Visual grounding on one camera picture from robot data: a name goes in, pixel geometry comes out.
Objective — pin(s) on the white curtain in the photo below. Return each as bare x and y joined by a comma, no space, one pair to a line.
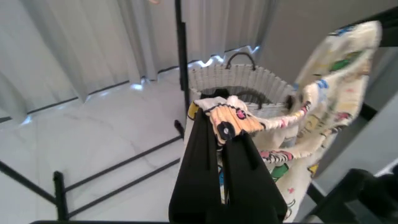
77,46

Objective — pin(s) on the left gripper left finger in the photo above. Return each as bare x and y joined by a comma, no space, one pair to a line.
196,186

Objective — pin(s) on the black clothes rack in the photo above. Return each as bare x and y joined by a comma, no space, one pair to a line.
182,62

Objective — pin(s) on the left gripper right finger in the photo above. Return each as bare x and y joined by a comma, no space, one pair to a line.
252,189

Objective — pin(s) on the white laundry basket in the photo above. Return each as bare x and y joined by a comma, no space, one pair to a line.
236,77

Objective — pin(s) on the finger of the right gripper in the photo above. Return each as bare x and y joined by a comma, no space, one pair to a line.
390,28

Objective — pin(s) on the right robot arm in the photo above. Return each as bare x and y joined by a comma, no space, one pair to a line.
357,199

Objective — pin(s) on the cream printed garment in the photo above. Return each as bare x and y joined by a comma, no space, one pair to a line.
326,93

